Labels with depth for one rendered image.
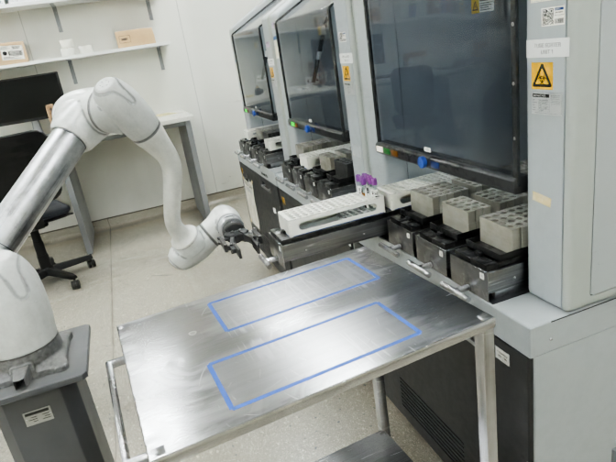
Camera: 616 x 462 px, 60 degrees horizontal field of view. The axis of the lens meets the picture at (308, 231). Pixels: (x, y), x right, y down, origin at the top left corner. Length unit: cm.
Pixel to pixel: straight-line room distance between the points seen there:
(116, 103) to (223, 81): 344
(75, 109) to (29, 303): 60
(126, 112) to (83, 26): 333
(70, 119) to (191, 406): 102
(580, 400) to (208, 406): 81
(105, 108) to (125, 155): 335
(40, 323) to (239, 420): 66
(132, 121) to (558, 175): 109
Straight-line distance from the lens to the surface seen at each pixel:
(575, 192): 108
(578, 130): 105
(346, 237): 149
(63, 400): 139
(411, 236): 141
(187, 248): 187
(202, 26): 494
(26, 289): 132
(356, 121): 179
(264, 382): 87
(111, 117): 160
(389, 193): 155
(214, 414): 84
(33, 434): 144
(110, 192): 497
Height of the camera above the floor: 132
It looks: 20 degrees down
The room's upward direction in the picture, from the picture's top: 9 degrees counter-clockwise
